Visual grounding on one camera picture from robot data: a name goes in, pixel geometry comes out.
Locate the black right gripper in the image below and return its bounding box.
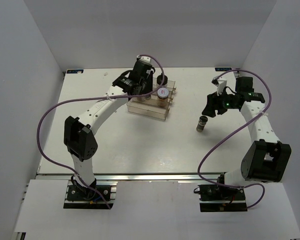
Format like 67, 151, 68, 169
201, 87, 238, 118

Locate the black-cap pepper grinder bottle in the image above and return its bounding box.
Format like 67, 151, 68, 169
196, 115, 208, 133

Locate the white granule shaker bottle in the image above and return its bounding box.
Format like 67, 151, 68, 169
156, 74, 168, 88

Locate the white-lid brown sauce jar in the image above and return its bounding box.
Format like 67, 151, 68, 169
157, 87, 169, 108

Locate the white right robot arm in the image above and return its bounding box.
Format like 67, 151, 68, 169
202, 76, 292, 200

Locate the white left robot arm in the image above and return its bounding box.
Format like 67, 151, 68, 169
64, 56, 153, 200

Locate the clear tiered acrylic organizer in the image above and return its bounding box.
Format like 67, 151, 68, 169
127, 78, 176, 121

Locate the dark logo sticker right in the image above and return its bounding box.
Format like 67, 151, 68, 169
214, 67, 232, 72

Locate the dark logo sticker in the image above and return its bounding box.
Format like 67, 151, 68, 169
66, 69, 84, 74
214, 67, 232, 72

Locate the dark logo sticker left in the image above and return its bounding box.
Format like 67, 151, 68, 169
66, 69, 84, 74

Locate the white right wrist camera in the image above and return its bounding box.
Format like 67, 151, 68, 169
211, 76, 227, 96

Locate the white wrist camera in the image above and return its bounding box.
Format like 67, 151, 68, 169
136, 55, 152, 64
211, 76, 227, 96

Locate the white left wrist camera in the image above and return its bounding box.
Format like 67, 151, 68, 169
136, 55, 152, 64

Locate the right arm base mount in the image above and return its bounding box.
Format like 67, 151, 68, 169
193, 184, 248, 213

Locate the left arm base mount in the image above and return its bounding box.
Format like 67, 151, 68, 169
63, 176, 117, 210

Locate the aluminium table rail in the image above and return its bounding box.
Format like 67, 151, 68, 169
37, 172, 274, 182

